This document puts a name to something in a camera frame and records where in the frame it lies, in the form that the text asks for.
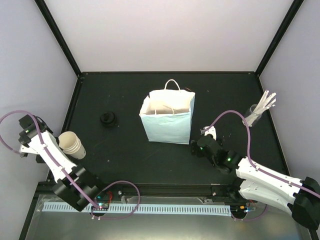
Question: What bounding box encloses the light blue paper bag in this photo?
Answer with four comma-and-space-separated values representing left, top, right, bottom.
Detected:
139, 79, 196, 145

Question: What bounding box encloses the black coffee cup lid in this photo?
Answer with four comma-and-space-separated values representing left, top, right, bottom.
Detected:
99, 111, 117, 128

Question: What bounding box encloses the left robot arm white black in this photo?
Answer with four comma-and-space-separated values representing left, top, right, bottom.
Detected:
18, 114, 108, 212

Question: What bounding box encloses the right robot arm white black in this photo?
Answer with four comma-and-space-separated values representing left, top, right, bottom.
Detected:
190, 135, 320, 230

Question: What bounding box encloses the clear glass straw holder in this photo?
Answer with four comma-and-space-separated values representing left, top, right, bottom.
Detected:
244, 104, 263, 127

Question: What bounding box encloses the right circuit board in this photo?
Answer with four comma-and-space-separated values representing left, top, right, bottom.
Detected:
230, 204, 257, 213

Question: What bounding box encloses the circuit board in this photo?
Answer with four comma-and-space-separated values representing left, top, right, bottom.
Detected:
91, 202, 110, 211
230, 204, 257, 213

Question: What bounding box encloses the left circuit board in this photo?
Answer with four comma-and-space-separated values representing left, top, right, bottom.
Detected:
91, 202, 110, 211

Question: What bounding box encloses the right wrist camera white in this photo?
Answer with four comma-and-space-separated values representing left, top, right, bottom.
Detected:
200, 126, 217, 140

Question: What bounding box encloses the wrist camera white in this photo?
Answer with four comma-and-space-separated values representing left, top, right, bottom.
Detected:
200, 126, 217, 140
19, 145, 38, 158

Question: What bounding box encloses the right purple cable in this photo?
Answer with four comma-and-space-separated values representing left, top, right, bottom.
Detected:
201, 109, 320, 222

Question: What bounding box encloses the purple cable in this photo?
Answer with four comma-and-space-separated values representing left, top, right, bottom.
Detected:
0, 110, 141, 222
201, 109, 320, 222

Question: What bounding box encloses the light blue slotted cable duct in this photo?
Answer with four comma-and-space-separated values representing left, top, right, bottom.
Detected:
42, 201, 232, 218

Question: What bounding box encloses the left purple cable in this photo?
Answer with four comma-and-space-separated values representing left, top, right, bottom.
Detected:
0, 110, 141, 222

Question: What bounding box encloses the black aluminium frame rail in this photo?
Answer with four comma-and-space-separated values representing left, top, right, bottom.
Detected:
37, 180, 241, 201

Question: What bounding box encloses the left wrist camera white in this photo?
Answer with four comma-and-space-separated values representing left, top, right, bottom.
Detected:
19, 145, 38, 158

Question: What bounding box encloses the right black frame post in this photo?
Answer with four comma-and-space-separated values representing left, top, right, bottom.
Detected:
255, 0, 304, 77

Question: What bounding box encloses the black frame post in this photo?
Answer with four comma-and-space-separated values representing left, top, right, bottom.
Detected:
34, 0, 82, 77
255, 0, 304, 77

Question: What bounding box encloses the left black frame post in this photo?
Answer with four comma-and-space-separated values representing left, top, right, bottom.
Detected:
34, 0, 82, 77

